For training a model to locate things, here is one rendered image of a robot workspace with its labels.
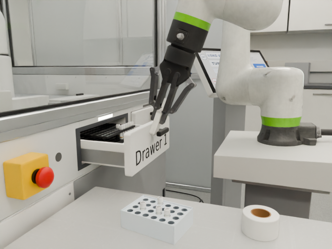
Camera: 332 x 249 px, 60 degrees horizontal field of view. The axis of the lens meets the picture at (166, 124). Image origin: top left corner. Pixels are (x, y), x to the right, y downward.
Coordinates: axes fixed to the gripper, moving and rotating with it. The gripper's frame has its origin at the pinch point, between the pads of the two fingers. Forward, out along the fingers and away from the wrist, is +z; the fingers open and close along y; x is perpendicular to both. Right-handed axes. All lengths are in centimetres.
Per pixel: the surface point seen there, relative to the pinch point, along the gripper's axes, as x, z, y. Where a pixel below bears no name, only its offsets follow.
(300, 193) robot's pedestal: 22, 9, 45
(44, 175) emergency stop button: -31.0, 8.6, -8.1
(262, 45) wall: 367, -50, -2
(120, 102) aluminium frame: 12.3, 2.7, -17.7
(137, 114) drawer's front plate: 21.3, 7.3, -14.4
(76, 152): -11.6, 12.8, -14.3
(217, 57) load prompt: 97, -20, -8
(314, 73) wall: 367, -38, 77
